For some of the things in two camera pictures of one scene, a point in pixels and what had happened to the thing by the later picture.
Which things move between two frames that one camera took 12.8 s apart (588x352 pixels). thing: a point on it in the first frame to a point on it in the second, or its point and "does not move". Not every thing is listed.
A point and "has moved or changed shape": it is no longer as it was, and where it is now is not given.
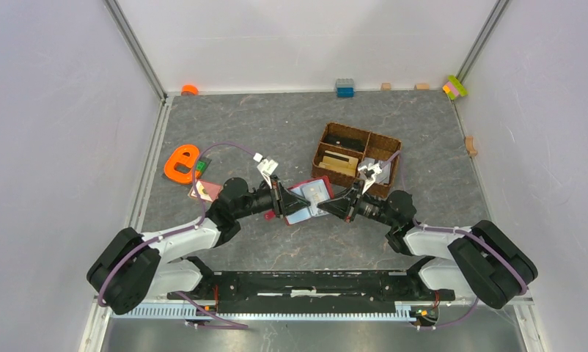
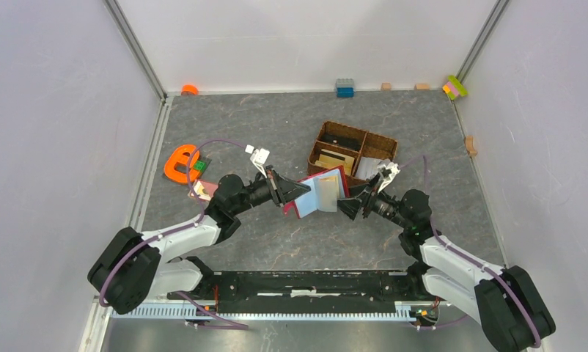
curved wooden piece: (470, 146) does not move
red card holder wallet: (314, 191) has moved or changed shape
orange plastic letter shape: (177, 156) does not move
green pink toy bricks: (454, 88) does not move
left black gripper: (292, 202) to (284, 188)
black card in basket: (345, 141) does not move
